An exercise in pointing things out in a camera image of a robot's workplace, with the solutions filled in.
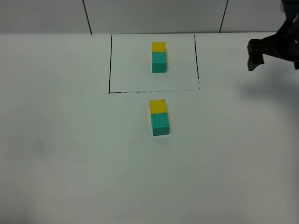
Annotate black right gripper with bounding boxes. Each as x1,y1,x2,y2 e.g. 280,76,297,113
247,20,299,71

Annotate template teal cube block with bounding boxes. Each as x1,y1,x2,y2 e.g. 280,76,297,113
152,52,167,73

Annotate template yellow cube block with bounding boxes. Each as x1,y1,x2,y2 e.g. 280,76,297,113
151,42,167,53

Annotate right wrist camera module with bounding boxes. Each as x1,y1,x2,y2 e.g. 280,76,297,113
281,0,299,23

